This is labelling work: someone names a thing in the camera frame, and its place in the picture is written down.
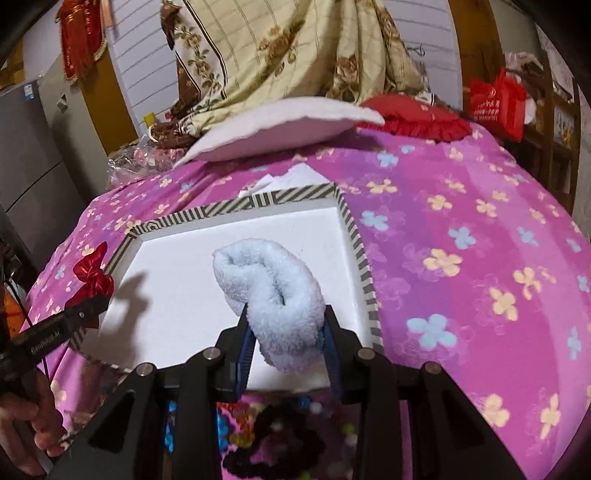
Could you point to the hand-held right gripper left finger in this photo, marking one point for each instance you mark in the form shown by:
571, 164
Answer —
244, 348

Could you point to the white pillow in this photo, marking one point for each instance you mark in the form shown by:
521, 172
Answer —
277, 129

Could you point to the wooden shelf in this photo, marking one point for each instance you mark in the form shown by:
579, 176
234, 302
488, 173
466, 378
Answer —
549, 138

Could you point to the black scrunchie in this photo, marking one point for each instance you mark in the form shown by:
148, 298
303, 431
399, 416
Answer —
277, 443

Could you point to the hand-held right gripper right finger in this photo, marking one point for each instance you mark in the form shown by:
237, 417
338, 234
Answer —
330, 350

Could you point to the person's left hand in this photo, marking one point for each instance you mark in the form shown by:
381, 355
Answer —
27, 429

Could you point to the beige floral hanging sheet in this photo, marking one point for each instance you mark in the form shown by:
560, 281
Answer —
277, 46

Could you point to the white paper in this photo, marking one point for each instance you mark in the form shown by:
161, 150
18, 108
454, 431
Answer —
295, 177

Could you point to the grey refrigerator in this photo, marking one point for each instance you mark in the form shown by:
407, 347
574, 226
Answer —
32, 161

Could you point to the red shopping bag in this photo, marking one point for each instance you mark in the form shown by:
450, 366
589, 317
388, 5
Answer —
496, 101

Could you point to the pink floral bedsheet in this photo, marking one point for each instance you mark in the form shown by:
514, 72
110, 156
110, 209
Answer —
461, 230

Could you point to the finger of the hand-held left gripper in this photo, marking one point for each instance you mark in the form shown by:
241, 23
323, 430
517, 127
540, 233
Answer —
55, 334

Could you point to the red bow hair clip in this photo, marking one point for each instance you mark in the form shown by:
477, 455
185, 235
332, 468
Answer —
92, 277

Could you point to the light blue fluffy scrunchie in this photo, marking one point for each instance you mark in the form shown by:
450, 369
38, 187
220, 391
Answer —
272, 295

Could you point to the clear plastic bags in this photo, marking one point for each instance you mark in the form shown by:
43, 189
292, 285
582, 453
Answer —
138, 161

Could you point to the red frilled pillow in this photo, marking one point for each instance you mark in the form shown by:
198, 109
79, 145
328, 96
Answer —
415, 115

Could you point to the red hanging decoration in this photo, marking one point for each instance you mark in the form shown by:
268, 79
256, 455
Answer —
81, 37

